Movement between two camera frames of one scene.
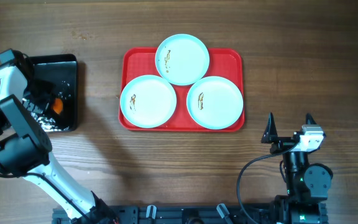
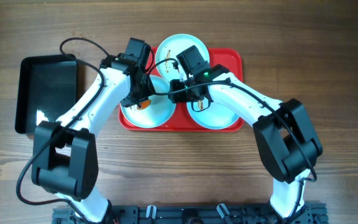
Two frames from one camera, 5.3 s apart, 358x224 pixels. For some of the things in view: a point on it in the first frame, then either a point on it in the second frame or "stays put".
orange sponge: (58, 106) -> (144, 104)
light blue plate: (215, 102) stays put
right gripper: (270, 135) -> (179, 98)
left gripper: (39, 94) -> (132, 101)
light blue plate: (182, 59) stays put
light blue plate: (148, 101) stays put
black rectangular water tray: (62, 70) stays put
